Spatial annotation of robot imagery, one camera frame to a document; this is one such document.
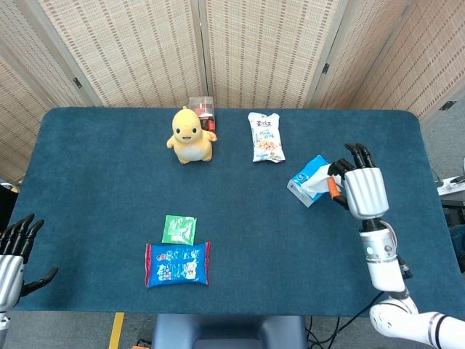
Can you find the woven folding screen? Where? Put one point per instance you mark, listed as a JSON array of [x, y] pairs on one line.
[[145, 47]]

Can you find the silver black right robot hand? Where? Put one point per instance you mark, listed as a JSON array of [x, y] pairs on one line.
[[365, 192]]

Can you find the black box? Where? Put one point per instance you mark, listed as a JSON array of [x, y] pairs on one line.
[[7, 203]]

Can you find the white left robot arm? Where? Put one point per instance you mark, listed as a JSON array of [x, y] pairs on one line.
[[3, 321]]

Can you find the yellow floor tape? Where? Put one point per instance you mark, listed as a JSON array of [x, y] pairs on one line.
[[116, 331]]

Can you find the blue snack packet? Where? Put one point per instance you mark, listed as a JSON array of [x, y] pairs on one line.
[[178, 265]]

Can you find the white snack bag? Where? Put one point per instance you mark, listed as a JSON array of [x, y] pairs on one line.
[[267, 138]]

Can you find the clear plastic box red contents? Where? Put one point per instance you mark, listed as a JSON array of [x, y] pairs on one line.
[[203, 104]]

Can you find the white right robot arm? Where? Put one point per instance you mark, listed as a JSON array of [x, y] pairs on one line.
[[381, 261]]

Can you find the orange device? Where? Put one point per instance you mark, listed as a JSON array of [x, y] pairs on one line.
[[141, 344]]

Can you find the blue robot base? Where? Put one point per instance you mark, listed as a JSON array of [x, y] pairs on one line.
[[218, 331]]

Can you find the green sachet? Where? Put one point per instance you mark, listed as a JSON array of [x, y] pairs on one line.
[[178, 229]]

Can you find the blue tissue pack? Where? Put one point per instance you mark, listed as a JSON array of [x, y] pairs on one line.
[[303, 178]]

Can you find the yellow dinosaur plush toy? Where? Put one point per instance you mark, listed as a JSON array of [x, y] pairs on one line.
[[189, 145]]

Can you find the black side furniture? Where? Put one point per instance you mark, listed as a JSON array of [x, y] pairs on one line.
[[454, 211]]

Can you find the white power strip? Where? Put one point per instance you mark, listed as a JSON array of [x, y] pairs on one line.
[[450, 187]]

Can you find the blue table cloth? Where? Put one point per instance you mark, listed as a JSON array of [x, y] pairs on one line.
[[254, 218]]

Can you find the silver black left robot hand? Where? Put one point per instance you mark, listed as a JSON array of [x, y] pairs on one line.
[[9, 272]]

